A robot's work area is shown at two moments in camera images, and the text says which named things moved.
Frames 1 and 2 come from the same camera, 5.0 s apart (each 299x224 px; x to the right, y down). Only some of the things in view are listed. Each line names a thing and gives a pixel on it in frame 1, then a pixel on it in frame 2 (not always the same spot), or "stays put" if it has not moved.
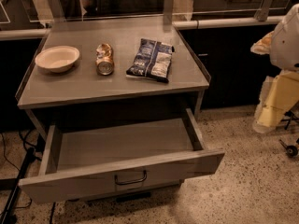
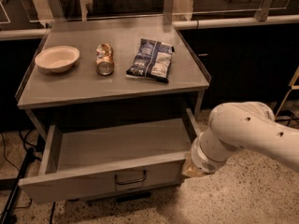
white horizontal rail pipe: x=179 y=25 stays put
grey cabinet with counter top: x=98 y=67 stays put
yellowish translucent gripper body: x=286 y=49 -> x=202 y=160
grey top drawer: x=110 y=158 stays put
